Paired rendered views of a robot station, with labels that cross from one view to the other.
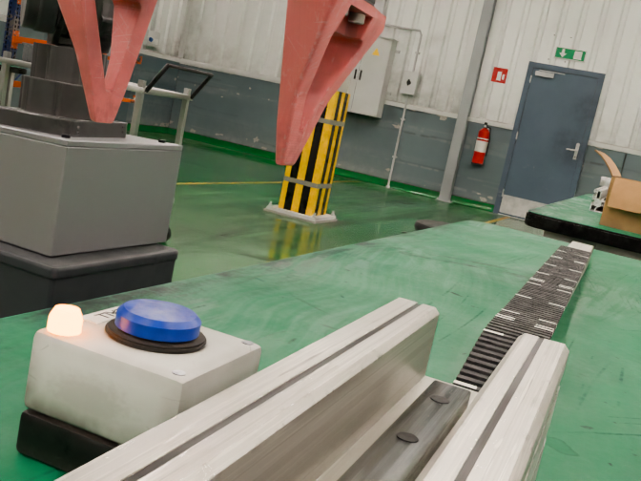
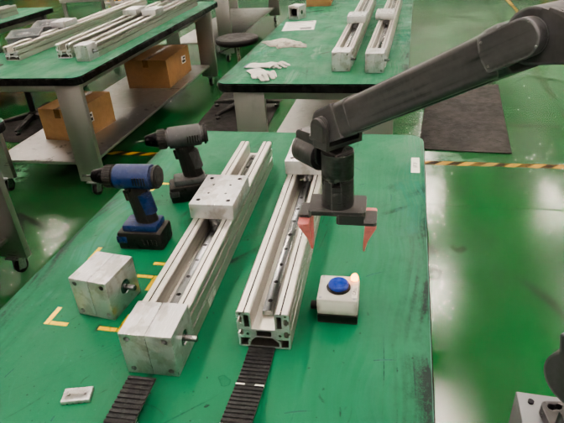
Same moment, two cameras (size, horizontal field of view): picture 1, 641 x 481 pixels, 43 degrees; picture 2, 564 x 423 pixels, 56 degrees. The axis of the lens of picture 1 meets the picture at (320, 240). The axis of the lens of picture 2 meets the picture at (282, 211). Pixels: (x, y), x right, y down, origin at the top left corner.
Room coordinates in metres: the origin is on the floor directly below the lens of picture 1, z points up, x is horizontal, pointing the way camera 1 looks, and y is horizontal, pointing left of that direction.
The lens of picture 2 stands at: (1.19, -0.14, 1.50)
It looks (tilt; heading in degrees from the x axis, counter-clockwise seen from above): 30 degrees down; 173
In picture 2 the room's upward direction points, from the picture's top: 4 degrees counter-clockwise
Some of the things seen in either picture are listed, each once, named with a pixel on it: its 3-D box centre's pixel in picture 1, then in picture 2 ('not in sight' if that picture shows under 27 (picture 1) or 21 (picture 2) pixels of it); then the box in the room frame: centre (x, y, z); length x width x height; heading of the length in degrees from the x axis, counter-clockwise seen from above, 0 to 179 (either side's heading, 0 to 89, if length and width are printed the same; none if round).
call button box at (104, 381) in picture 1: (160, 398); (334, 298); (0.37, 0.06, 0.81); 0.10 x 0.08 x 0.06; 70
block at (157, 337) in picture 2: not in sight; (164, 338); (0.43, -0.28, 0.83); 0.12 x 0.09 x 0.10; 70
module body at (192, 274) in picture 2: not in sight; (223, 216); (0.00, -0.14, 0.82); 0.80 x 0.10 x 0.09; 160
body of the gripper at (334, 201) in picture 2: not in sight; (337, 194); (0.37, 0.07, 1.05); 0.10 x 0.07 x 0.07; 70
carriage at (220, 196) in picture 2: not in sight; (221, 201); (0.00, -0.14, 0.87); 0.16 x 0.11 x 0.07; 160
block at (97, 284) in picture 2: not in sight; (110, 285); (0.24, -0.40, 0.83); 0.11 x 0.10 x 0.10; 62
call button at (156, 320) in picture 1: (156, 328); (338, 285); (0.38, 0.07, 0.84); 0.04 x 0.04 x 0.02
